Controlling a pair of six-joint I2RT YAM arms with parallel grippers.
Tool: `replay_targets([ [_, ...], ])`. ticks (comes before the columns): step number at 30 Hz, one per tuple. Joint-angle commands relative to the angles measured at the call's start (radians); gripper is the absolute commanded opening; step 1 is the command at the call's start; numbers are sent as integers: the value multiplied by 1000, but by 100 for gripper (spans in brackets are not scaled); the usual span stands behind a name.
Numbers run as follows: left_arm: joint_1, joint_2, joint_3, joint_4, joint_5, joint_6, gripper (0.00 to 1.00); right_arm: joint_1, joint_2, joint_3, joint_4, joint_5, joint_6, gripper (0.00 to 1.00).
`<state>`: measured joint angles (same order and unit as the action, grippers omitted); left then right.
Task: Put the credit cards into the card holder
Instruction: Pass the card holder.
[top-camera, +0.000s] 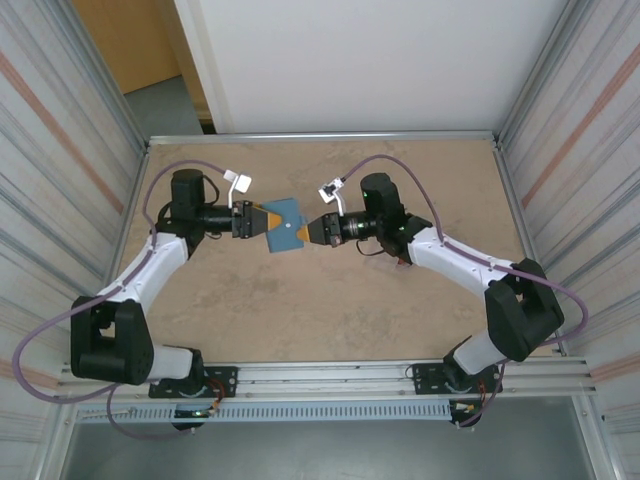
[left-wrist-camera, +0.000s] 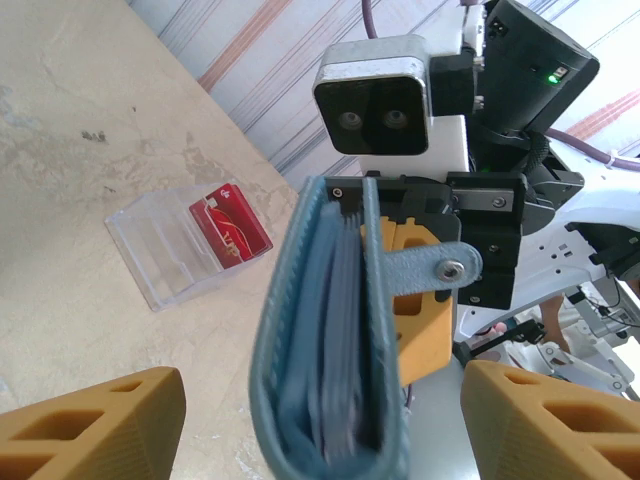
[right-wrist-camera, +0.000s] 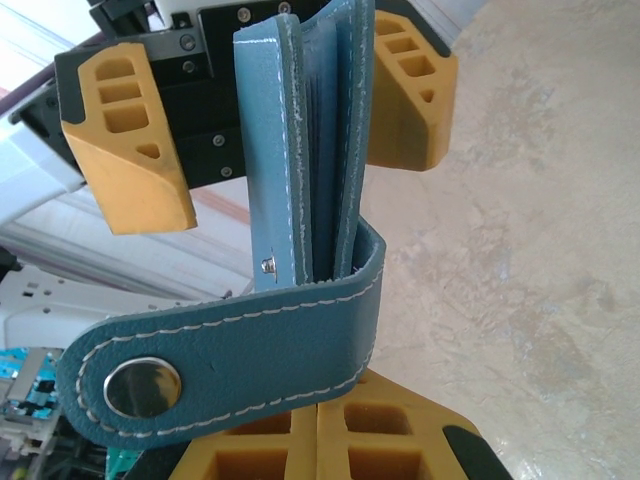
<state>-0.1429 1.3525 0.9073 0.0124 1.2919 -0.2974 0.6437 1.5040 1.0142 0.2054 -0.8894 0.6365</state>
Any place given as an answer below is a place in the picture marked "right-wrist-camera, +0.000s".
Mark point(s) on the cyan patterned box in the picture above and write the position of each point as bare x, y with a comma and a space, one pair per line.
25, 380

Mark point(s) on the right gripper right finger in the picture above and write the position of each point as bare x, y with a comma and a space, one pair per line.
330, 450

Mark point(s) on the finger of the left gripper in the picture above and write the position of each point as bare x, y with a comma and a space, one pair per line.
410, 125
145, 200

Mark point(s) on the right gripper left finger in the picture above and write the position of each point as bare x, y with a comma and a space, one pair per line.
305, 450

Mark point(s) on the blue leather card holder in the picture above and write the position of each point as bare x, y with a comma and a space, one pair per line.
260, 350

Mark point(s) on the aluminium side rail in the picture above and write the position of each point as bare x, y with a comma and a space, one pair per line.
462, 17

